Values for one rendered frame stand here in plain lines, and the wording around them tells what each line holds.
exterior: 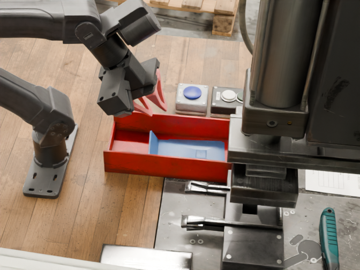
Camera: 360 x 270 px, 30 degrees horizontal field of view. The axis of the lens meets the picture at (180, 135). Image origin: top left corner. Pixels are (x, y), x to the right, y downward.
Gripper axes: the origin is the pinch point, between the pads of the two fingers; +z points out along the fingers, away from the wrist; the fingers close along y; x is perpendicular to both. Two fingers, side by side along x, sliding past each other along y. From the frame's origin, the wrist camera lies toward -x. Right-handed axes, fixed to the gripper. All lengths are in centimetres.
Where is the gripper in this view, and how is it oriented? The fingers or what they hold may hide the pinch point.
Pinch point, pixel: (157, 109)
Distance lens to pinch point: 129.2
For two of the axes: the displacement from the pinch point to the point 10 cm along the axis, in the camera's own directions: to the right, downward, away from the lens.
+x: 0.9, -7.4, 6.7
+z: 5.0, 6.2, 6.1
